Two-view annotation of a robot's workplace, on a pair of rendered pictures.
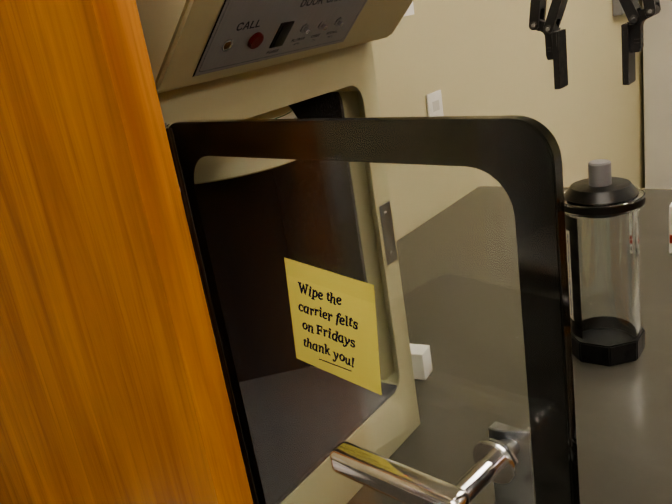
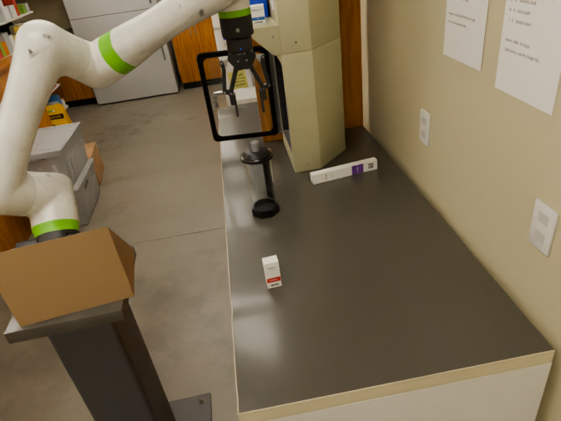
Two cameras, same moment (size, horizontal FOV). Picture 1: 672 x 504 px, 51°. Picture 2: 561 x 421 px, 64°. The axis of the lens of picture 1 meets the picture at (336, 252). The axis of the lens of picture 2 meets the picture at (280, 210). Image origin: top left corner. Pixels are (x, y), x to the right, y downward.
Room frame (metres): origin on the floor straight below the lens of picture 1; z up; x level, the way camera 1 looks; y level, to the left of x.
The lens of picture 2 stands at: (1.93, -1.24, 1.78)
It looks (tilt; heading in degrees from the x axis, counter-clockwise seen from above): 32 degrees down; 137
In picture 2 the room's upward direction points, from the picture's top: 8 degrees counter-clockwise
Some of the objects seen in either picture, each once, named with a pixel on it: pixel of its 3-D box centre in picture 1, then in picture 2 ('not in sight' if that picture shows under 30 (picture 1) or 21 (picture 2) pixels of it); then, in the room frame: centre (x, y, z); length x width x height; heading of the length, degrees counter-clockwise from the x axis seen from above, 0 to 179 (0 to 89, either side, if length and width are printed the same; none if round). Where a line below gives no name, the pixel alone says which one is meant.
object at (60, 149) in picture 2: not in sight; (53, 158); (-1.69, -0.24, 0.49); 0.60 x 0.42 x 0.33; 141
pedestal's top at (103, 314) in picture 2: not in sight; (78, 289); (0.68, -0.98, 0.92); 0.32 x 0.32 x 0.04; 53
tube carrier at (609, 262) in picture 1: (602, 270); (260, 182); (0.88, -0.35, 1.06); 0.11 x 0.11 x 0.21
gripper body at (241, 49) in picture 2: not in sight; (240, 53); (0.88, -0.35, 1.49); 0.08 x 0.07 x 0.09; 51
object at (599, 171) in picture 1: (600, 186); (255, 150); (0.88, -0.35, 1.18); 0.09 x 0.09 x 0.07
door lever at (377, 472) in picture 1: (417, 465); not in sight; (0.34, -0.03, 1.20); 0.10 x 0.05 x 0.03; 44
